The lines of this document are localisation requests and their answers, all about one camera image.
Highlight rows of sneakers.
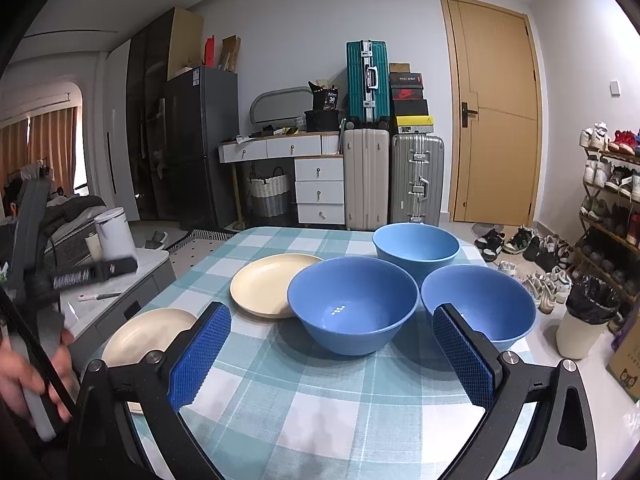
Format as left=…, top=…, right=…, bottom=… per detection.
left=579, top=121, right=640, bottom=281

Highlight black paper bag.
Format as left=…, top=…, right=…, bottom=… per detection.
left=308, top=79, right=342, bottom=112

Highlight white electric kettle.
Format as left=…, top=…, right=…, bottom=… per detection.
left=93, top=207, right=139, bottom=269

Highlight black storage box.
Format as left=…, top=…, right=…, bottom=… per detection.
left=304, top=108, right=342, bottom=134

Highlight white desk with drawers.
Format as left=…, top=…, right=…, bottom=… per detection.
left=218, top=131, right=346, bottom=226

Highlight silver suitcase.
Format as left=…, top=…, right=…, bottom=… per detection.
left=389, top=133, right=445, bottom=229

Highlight scattered shoes pile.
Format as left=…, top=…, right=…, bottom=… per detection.
left=472, top=222, right=574, bottom=317

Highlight patterned floor rug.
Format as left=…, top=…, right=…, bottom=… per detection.
left=164, top=227, right=242, bottom=267

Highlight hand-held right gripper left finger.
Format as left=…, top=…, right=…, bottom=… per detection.
left=67, top=301, right=233, bottom=480

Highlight blue bowl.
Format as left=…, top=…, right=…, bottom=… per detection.
left=286, top=257, right=420, bottom=356
left=372, top=223, right=461, bottom=286
left=420, top=264, right=537, bottom=353

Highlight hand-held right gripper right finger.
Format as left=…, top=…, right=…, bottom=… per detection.
left=432, top=302, right=601, bottom=480

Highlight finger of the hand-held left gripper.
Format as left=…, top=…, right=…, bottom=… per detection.
left=51, top=256, right=140, bottom=292

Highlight printed cardboard box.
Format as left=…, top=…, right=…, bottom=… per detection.
left=605, top=310, right=640, bottom=404

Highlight wooden door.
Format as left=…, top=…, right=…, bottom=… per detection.
left=439, top=0, right=544, bottom=227

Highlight beige suitcase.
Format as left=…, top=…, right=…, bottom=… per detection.
left=342, top=127, right=391, bottom=232

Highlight grey framed mirror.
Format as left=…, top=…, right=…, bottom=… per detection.
left=249, top=86, right=314, bottom=125

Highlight yellow and black shoe box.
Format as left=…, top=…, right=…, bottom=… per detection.
left=394, top=114, right=436, bottom=135

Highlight white trash bin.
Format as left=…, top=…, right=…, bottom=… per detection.
left=555, top=274, right=624, bottom=360

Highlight woven laundry basket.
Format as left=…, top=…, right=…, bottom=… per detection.
left=248, top=170, right=291, bottom=219

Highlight dark grey fridge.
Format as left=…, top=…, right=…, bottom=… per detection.
left=161, top=65, right=239, bottom=231

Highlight wooden broom stick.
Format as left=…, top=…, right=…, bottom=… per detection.
left=230, top=162, right=246, bottom=231

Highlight person's left hand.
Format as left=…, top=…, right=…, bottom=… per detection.
left=0, top=328, right=77, bottom=429

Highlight teal checked tablecloth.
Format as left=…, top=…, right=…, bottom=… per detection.
left=100, top=226, right=540, bottom=480

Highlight dark glass wardrobe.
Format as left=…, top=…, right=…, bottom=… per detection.
left=124, top=7, right=176, bottom=222

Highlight wooden shoe rack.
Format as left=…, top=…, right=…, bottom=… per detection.
left=575, top=147, right=640, bottom=323

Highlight small cream bottle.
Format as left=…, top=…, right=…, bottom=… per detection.
left=84, top=232, right=104, bottom=264

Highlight grey cushion pile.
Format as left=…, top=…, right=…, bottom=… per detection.
left=39, top=194, right=107, bottom=272

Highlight cream plate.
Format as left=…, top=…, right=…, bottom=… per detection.
left=230, top=253, right=327, bottom=320
left=101, top=308, right=200, bottom=415

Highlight narrow cardboard box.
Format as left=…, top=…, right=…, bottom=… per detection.
left=219, top=35, right=242, bottom=74

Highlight brown curtain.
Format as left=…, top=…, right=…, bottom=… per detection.
left=0, top=105, right=79, bottom=197

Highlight flat cardboard panel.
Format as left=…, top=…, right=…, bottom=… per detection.
left=167, top=8, right=204, bottom=81

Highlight grey side cabinet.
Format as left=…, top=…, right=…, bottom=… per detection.
left=59, top=249, right=177, bottom=362

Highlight teal suitcase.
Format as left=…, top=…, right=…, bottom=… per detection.
left=346, top=40, right=391, bottom=129

